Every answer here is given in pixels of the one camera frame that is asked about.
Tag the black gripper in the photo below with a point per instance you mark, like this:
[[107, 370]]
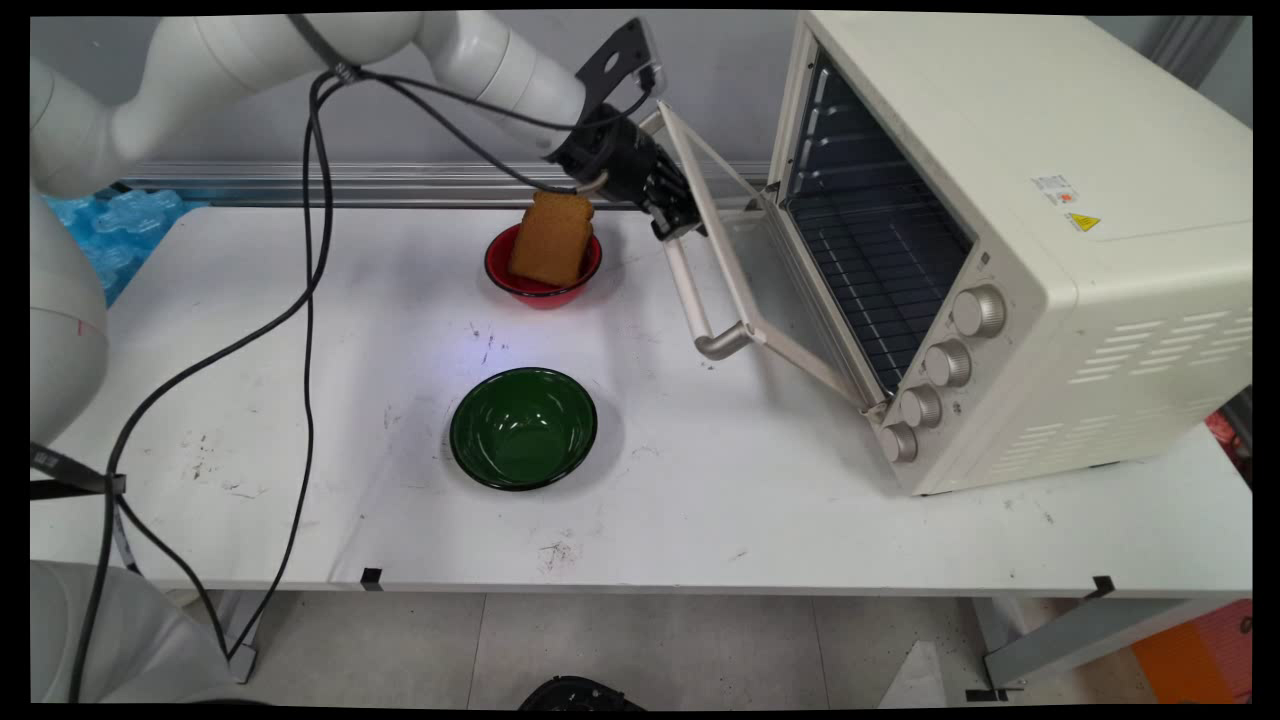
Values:
[[610, 160]]

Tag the brown bread slice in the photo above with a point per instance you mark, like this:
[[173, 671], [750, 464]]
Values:
[[550, 245]]

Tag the red bowl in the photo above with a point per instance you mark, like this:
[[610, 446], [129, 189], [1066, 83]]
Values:
[[540, 297]]

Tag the dark green bowl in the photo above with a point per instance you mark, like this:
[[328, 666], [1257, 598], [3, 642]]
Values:
[[520, 430]]

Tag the silver oven knob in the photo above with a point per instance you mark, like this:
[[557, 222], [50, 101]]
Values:
[[921, 406], [949, 363], [899, 442], [980, 311]]

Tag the white label sticker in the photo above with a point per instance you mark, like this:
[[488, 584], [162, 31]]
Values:
[[1055, 189]]

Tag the cream toaster oven body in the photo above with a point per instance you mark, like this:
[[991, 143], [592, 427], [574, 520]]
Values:
[[1100, 250]]

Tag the black round floor object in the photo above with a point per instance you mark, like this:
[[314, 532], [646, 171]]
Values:
[[580, 695]]

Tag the blue bubble wrap sheet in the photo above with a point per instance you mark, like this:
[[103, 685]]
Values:
[[120, 230]]

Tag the grey metal table leg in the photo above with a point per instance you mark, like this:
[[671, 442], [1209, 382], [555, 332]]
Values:
[[1080, 635], [240, 625]]

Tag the red patterned object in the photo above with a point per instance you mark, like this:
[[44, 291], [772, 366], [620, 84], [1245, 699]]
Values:
[[1228, 435]]

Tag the grey plastic cover sheet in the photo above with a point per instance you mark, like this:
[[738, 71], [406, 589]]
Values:
[[140, 640]]

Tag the orange box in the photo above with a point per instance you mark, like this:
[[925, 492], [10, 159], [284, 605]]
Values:
[[1200, 660]]

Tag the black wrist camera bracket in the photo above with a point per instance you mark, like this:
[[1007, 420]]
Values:
[[615, 60]]

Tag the aluminium rail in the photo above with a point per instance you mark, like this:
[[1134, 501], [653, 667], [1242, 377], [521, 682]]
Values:
[[400, 185]]

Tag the grey aluminium post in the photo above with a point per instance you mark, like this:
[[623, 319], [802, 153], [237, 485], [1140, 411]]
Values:
[[1195, 45]]

